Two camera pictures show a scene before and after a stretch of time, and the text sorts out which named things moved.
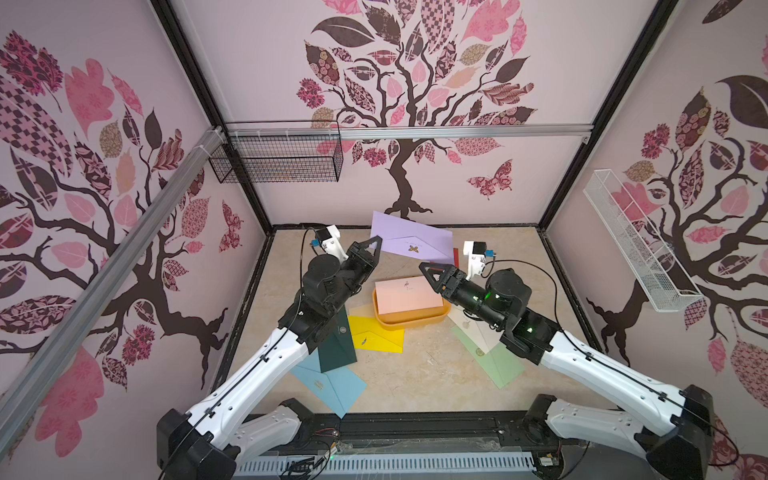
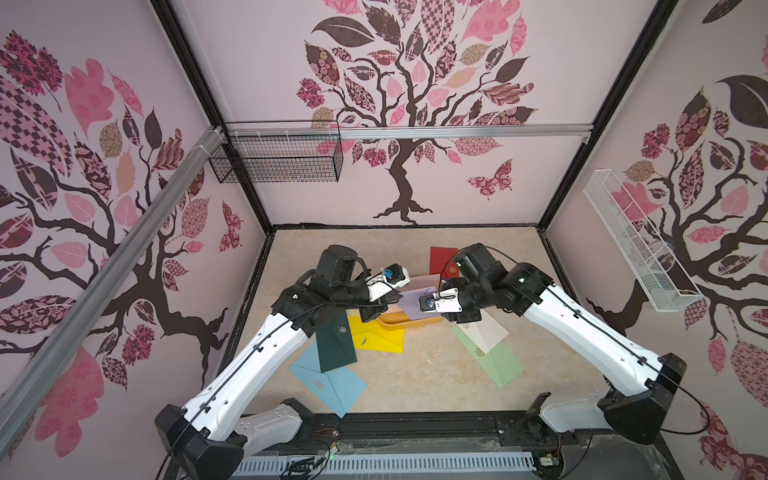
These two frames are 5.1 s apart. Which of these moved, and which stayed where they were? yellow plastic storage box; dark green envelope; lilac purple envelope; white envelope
Moved: lilac purple envelope
Stayed: white envelope; dark green envelope; yellow plastic storage box
